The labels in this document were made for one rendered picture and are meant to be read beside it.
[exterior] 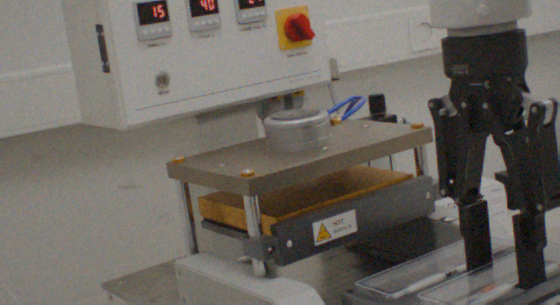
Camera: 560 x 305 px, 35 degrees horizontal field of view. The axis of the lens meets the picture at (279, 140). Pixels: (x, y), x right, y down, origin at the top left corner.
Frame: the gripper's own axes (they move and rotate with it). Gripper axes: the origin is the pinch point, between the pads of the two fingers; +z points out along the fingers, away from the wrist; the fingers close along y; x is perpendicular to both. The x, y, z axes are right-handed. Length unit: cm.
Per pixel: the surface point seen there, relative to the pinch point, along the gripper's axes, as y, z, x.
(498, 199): -57, 19, 64
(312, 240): -20.3, 0.7, -7.2
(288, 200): -26.6, -2.5, -5.2
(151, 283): -50, 10, -13
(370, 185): -22.7, -2.4, 3.9
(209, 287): -28.2, 4.8, -16.3
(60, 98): -85, -13, -7
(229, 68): -43.1, -16.9, -0.3
